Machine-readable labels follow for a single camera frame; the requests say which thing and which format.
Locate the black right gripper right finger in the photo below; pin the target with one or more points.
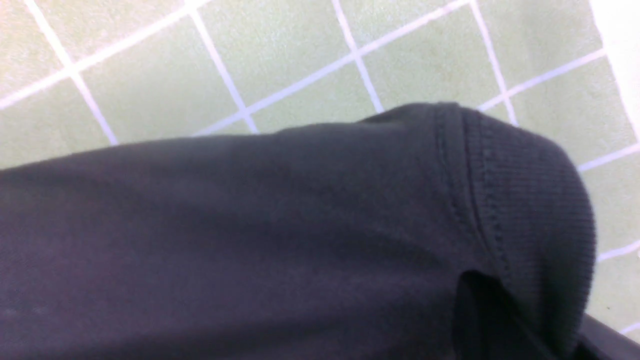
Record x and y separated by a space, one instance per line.
600 342

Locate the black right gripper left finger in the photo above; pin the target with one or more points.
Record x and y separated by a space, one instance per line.
486 325

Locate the dark gray long-sleeve top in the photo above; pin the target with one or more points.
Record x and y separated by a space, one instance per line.
333 241

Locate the green checkered table mat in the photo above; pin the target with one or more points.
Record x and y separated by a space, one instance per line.
84 74

